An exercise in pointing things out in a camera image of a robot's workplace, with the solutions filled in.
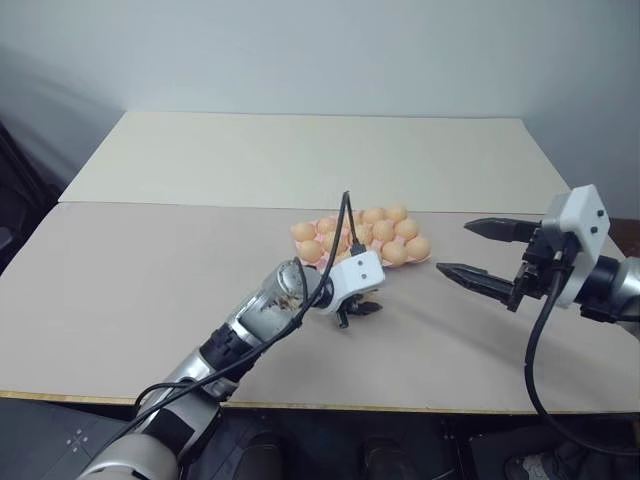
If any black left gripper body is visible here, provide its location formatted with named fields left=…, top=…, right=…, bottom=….
left=333, top=291, right=372, bottom=326

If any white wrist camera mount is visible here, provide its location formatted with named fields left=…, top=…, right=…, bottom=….
left=327, top=251, right=386, bottom=316
left=542, top=184, right=613, bottom=309

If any black furniture beside table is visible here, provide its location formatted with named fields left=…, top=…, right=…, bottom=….
left=0, top=117, right=69, bottom=279

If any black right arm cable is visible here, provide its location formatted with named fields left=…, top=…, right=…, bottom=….
left=523, top=247, right=619, bottom=451

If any pink egg tray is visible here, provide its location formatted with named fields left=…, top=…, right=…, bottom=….
left=290, top=206, right=432, bottom=269

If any black panel with white marks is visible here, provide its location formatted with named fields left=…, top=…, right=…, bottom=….
left=0, top=395, right=144, bottom=480

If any brown wooden board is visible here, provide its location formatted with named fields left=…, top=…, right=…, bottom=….
left=605, top=217, right=640, bottom=262

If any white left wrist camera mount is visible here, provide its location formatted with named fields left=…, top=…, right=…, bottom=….
left=327, top=251, right=386, bottom=316

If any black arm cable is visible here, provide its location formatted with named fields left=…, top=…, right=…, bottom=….
left=134, top=189, right=366, bottom=424
left=523, top=247, right=619, bottom=451

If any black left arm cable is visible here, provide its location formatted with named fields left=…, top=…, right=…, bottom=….
left=134, top=189, right=366, bottom=424

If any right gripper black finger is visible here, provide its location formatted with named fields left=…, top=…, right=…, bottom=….
left=463, top=215, right=540, bottom=246
left=435, top=260, right=525, bottom=314

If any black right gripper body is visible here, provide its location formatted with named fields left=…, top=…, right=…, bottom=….
left=510, top=225, right=577, bottom=301

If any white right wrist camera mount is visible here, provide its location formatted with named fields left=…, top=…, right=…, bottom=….
left=542, top=184, right=613, bottom=309

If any grey shoe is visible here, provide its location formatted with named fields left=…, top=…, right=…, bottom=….
left=503, top=448, right=569, bottom=480

